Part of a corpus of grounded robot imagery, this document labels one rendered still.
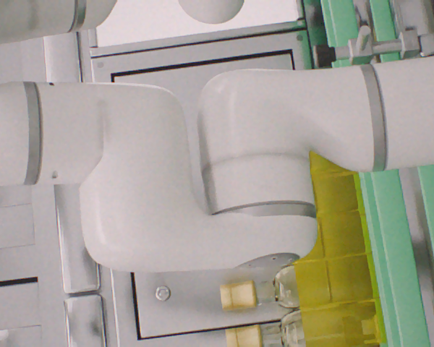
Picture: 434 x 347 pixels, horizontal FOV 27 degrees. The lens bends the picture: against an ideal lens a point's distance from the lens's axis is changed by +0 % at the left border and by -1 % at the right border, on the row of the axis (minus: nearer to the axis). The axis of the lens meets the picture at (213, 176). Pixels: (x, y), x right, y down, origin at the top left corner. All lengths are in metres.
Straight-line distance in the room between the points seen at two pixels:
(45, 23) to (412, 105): 0.33
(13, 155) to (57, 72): 0.73
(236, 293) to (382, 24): 0.41
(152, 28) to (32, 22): 0.62
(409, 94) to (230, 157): 0.16
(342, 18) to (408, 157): 0.49
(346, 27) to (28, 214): 0.56
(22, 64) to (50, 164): 0.77
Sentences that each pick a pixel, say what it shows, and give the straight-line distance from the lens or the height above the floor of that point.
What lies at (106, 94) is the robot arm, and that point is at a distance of 0.75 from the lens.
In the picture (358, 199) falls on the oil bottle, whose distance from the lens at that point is 1.20.
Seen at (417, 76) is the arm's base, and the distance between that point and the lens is 0.79.
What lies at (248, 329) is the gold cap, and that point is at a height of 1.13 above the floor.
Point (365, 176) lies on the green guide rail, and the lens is 1.17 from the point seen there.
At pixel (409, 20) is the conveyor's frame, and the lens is 1.25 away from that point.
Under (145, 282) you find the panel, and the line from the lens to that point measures 1.33.
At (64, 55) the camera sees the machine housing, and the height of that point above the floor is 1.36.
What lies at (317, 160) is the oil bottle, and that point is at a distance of 1.21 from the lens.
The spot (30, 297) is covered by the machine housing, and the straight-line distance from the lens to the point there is 1.41.
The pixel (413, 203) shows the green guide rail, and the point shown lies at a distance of 1.09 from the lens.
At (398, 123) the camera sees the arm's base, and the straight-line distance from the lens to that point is 0.78.
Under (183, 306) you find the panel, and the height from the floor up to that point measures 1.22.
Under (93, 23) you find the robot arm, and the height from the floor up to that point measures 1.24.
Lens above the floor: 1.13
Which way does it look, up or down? 1 degrees up
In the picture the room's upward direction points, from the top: 98 degrees counter-clockwise
